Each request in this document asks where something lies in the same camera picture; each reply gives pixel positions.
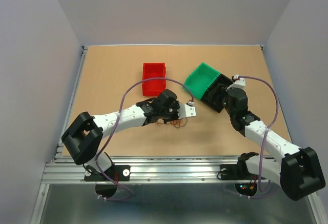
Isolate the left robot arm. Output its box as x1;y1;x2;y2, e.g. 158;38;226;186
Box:
61;89;185;180

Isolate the green plastic bin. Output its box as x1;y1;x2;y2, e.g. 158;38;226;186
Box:
184;63;221;99

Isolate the black plastic bin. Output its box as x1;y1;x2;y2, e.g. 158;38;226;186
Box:
201;74;232;113

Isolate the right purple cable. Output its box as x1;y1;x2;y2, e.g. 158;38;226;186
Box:
235;75;281;200

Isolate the aluminium rail frame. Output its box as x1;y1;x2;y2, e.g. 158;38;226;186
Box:
31;45;324;223

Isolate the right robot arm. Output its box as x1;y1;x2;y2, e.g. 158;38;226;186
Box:
220;87;326;201

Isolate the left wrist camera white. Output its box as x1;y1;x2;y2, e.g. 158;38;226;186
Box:
177;100;196;119

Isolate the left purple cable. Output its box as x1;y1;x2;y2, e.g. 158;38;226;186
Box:
94;77;195;202

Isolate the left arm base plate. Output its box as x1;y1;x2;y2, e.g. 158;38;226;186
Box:
83;165;131;182

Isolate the purple cable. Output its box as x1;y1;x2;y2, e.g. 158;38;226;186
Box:
235;75;281;200
94;77;195;202

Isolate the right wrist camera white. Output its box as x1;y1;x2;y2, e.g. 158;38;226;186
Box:
228;75;246;90

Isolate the orange black cable bundle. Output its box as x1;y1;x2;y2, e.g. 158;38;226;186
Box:
153;117;189;129

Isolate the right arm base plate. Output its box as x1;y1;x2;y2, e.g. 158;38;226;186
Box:
215;164;259;181

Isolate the red plastic bin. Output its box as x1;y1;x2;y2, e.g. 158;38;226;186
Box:
141;63;166;96

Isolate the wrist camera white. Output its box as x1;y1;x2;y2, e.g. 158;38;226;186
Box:
228;75;246;90
177;100;196;119

